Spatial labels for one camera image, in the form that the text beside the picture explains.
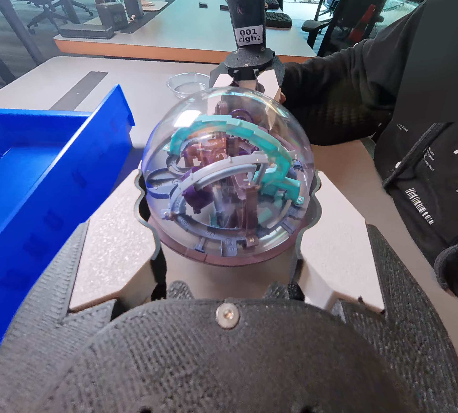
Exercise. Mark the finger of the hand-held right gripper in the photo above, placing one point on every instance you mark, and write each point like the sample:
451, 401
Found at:
268, 87
223, 81

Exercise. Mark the person's right hand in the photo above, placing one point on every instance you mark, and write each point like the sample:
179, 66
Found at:
282, 96

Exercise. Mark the black mesh office chair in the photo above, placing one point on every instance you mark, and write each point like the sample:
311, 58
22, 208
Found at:
365, 5

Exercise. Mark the person's black printed jacket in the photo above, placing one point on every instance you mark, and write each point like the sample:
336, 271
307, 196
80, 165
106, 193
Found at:
422, 177

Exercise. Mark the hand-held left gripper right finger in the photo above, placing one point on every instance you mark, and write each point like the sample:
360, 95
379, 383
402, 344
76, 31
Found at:
347, 255

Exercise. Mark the blue plastic bin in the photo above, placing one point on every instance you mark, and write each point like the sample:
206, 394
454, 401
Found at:
50, 191

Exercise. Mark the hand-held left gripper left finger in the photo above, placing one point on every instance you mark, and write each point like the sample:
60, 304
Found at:
107, 255

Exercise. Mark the clear plastic dish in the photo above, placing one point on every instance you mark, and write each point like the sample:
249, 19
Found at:
187, 85

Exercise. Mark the grey desk with wooden edge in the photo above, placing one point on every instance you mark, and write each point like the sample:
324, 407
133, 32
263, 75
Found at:
186, 30

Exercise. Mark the clear maze ball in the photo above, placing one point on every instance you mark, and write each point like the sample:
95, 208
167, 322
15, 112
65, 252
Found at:
229, 177

